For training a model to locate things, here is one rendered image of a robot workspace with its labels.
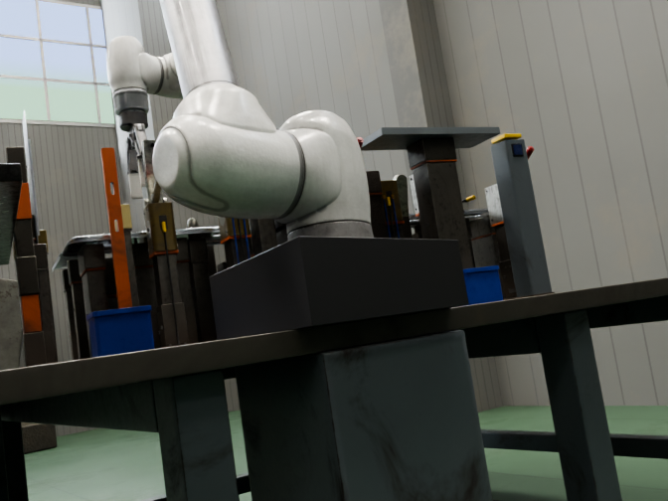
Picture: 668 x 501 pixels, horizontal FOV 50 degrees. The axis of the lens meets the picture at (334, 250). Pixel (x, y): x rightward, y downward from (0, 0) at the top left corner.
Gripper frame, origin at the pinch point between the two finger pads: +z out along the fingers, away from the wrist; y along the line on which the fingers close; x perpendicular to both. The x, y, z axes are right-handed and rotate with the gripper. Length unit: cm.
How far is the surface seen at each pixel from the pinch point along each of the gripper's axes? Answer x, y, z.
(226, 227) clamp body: -14.6, -21.3, 15.7
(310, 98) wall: -260, 414, -182
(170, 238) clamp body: -1.1, -19.7, 17.1
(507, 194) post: -92, -34, 14
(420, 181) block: -65, -33, 9
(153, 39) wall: -164, 602, -323
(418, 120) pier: -259, 240, -100
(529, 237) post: -94, -37, 27
